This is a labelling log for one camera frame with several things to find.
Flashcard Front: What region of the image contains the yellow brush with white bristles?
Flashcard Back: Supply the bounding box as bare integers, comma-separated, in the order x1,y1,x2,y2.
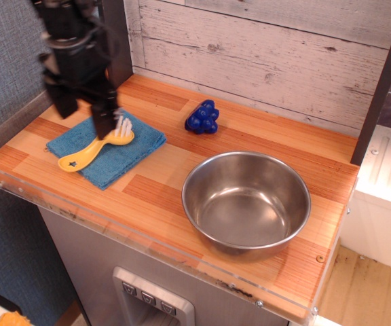
58,116,134,173

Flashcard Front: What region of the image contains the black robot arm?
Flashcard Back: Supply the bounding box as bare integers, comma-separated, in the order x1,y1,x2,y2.
32,1,117,139

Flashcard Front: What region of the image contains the dark grey right post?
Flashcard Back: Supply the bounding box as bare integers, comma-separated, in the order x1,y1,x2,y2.
350,47,391,166

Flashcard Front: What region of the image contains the blue cloth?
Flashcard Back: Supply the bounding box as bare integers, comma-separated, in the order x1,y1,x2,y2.
47,112,166,190

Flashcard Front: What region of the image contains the orange object bottom left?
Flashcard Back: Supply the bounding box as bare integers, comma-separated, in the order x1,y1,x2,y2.
0,312,31,326

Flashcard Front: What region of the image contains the blue toy grape bunch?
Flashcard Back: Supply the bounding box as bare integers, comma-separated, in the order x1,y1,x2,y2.
185,99,220,134

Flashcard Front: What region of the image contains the silver ice dispenser panel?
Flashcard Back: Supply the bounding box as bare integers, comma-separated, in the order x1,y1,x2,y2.
113,266,196,325

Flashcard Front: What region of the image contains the grey toy fridge cabinet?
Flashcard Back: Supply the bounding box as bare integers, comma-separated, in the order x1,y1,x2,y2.
39,209,288,325

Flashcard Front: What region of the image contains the silver metal bowl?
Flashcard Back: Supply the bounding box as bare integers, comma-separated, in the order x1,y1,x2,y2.
181,151,311,261

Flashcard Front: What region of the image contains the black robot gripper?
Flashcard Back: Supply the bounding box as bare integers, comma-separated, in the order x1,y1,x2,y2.
40,33,118,140

